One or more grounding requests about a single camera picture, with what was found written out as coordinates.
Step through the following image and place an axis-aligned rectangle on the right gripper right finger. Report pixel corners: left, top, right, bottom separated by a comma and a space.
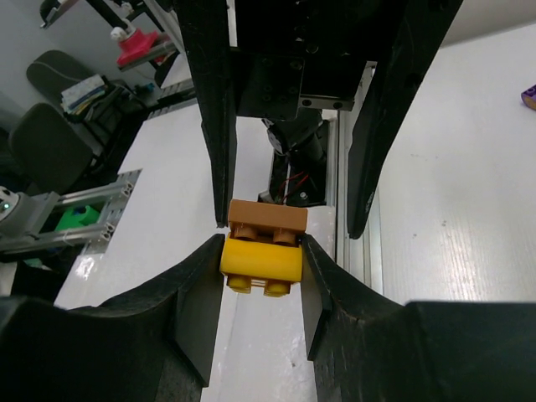
301, 235, 535, 401

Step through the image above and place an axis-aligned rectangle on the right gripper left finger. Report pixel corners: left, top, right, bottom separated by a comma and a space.
1, 234, 224, 401

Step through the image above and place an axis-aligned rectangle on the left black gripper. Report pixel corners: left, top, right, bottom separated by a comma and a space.
173, 0, 461, 228

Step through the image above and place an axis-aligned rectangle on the yellow lego brick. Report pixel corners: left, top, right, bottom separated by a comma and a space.
219, 236, 303, 297

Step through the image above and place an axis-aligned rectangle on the brown yellow lego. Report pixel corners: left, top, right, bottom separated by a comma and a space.
228, 199, 308, 247

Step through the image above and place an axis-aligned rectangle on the green plastic part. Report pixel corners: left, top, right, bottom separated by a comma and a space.
55, 205, 101, 231

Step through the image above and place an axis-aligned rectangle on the red plastic part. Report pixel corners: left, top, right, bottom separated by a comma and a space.
116, 28, 159, 67

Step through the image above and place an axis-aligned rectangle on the black office chair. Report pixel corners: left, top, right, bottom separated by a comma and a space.
8, 49, 110, 196

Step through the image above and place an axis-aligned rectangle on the purple lego brick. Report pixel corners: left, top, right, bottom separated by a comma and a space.
521, 85, 536, 111

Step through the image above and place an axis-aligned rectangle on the stack of books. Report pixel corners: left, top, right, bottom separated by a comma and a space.
61, 75, 108, 115

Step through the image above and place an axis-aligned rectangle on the aluminium frame rail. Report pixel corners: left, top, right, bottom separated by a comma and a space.
332, 62, 384, 294

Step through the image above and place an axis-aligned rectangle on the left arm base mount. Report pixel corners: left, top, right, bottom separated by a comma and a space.
257, 108, 330, 208

